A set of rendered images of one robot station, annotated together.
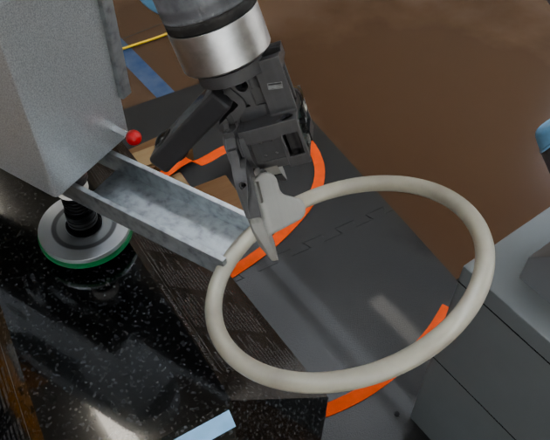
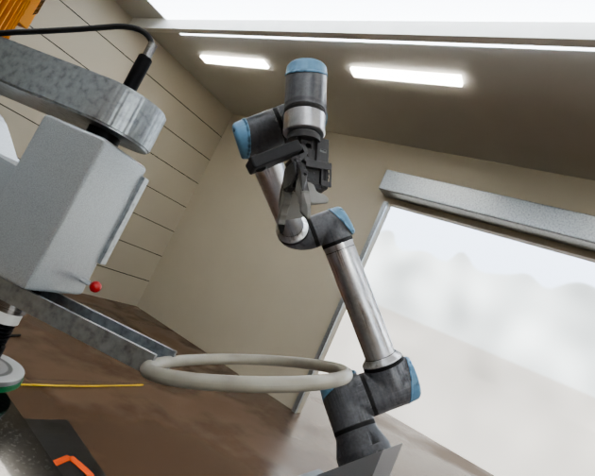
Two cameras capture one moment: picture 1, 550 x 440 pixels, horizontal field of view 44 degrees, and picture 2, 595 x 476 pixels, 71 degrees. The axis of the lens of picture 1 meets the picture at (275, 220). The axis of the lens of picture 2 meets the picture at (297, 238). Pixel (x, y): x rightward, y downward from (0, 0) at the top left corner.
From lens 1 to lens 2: 0.81 m
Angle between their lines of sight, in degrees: 59
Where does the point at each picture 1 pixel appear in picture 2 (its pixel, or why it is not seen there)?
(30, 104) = (73, 207)
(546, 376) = not seen: outside the picture
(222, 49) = (316, 116)
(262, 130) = (315, 161)
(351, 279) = not seen: outside the picture
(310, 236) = not seen: outside the picture
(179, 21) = (304, 98)
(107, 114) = (86, 265)
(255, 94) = (312, 152)
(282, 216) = (317, 197)
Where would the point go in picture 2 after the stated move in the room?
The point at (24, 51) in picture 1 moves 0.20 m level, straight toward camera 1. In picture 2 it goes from (96, 176) to (125, 186)
